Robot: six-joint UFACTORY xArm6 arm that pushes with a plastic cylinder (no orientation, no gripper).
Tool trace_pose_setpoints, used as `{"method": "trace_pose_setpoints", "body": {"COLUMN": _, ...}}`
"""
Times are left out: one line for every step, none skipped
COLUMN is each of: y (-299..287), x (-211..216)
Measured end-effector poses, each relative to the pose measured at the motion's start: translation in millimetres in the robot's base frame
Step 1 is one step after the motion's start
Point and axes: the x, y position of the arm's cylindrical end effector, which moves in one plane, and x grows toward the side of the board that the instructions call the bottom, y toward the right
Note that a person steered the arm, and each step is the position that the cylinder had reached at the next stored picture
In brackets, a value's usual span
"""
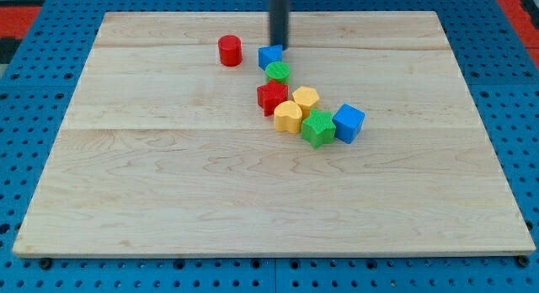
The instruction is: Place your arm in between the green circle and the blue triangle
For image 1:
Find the dark cylindrical robot arm rod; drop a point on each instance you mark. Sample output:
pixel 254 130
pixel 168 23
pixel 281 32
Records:
pixel 279 12

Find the green circle block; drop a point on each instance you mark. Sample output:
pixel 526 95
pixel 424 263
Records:
pixel 278 71

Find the blue triangle block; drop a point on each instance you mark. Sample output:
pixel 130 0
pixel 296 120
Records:
pixel 269 54

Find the yellow heart block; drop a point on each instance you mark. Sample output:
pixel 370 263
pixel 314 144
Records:
pixel 288 117

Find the red star block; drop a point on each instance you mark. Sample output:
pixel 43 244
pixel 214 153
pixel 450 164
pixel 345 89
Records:
pixel 270 95

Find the green star block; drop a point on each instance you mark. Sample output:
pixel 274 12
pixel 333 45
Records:
pixel 318 128

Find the yellow hexagon block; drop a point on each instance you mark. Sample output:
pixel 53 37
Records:
pixel 307 99

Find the blue cube block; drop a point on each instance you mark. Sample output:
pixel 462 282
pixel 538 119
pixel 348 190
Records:
pixel 348 121

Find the red cylinder block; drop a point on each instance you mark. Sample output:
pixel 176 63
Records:
pixel 230 50

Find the light wooden board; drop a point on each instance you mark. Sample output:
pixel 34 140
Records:
pixel 164 152

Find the blue perforated pegboard base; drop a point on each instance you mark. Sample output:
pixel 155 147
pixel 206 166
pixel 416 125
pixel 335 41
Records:
pixel 41 77

